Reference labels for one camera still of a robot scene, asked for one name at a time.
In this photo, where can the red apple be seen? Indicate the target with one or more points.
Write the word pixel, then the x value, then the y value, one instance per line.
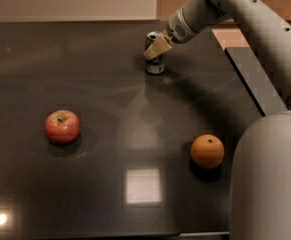
pixel 62 127

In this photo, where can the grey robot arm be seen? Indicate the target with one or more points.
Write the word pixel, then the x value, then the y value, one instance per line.
pixel 260 189

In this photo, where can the green white 7up can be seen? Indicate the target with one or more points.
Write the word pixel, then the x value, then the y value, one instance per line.
pixel 156 65

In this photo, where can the dark side table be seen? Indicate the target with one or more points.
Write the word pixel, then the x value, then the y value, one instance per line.
pixel 255 80

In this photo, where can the orange fruit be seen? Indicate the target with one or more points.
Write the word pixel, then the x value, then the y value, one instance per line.
pixel 207 151

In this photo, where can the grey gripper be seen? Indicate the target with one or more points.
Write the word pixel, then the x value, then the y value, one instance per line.
pixel 179 29

